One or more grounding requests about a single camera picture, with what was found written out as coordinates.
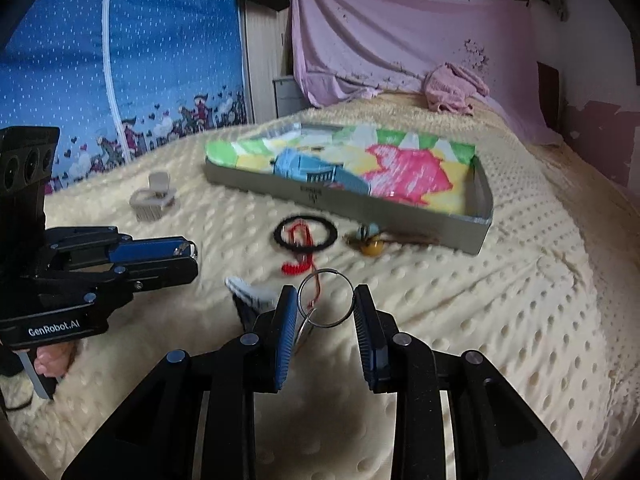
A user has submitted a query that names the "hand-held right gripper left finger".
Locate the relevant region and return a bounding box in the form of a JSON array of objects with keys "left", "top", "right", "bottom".
[{"left": 60, "top": 285, "right": 301, "bottom": 480}]

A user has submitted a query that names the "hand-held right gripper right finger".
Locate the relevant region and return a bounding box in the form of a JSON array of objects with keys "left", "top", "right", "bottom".
[{"left": 352, "top": 284, "right": 586, "bottom": 480}]

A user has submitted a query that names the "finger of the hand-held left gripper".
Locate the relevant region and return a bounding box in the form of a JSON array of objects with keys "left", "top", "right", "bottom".
[
  {"left": 46, "top": 227, "right": 197, "bottom": 268},
  {"left": 40, "top": 258, "right": 200, "bottom": 319}
]

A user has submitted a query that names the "metal key ring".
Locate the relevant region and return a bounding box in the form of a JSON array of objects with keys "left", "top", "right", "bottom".
[{"left": 294, "top": 268, "right": 357, "bottom": 348}]

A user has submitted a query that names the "beige hair claw clip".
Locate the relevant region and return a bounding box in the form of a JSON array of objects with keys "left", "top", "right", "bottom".
[{"left": 129, "top": 171, "right": 179, "bottom": 222}]

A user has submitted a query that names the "white black hair clip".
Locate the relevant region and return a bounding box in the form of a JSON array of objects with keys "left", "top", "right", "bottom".
[{"left": 225, "top": 276, "right": 276, "bottom": 336}]

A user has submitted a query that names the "amber bead pendant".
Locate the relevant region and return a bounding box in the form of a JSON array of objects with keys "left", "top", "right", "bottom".
[{"left": 345, "top": 225, "right": 433, "bottom": 257}]

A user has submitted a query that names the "black hair tie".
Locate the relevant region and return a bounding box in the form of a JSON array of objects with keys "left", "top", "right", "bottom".
[{"left": 273, "top": 215, "right": 339, "bottom": 252}]

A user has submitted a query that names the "grey shallow tray box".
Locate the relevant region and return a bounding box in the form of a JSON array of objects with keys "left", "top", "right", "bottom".
[{"left": 204, "top": 121, "right": 494, "bottom": 256}]

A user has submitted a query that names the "person's left hand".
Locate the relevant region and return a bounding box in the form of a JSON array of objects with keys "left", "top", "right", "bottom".
[{"left": 32, "top": 342, "right": 77, "bottom": 379}]

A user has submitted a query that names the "grey drawer cabinet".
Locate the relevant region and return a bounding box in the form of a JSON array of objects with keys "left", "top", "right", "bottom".
[{"left": 272, "top": 75, "right": 314, "bottom": 120}]

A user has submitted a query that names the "blue dotted fabric wardrobe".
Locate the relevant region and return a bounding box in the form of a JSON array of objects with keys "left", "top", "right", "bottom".
[{"left": 0, "top": 0, "right": 249, "bottom": 196}]

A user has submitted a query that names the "light wooden cabinet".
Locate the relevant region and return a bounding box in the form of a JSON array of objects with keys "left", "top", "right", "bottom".
[{"left": 239, "top": 0, "right": 296, "bottom": 126}]

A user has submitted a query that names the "pink towel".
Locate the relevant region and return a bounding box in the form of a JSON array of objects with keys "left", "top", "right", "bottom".
[{"left": 424, "top": 62, "right": 491, "bottom": 117}]

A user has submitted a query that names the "pink wall sheet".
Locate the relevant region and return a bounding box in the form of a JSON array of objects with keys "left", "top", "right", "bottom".
[{"left": 291, "top": 0, "right": 561, "bottom": 146}]

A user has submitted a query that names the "brown wall board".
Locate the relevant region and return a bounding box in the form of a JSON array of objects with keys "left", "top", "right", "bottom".
[{"left": 536, "top": 61, "right": 564, "bottom": 131}]

